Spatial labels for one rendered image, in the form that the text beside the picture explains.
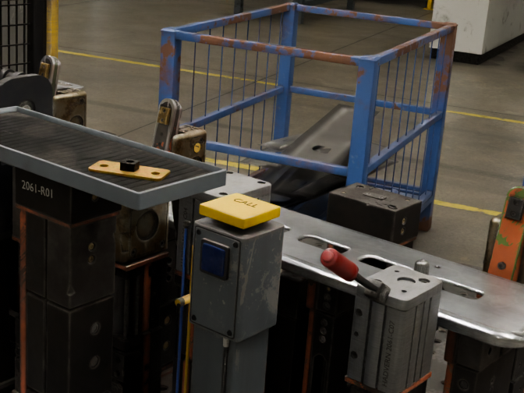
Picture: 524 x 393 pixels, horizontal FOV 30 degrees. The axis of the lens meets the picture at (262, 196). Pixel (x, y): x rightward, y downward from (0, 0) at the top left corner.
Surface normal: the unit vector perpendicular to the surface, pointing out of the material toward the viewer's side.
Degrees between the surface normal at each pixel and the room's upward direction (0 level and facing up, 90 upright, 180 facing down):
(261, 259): 90
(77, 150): 0
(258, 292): 90
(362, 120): 90
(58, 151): 0
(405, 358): 90
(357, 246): 0
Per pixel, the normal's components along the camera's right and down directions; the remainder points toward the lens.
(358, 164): -0.40, 0.25
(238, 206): 0.07, -0.95
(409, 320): 0.78, 0.25
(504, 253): -0.59, 0.00
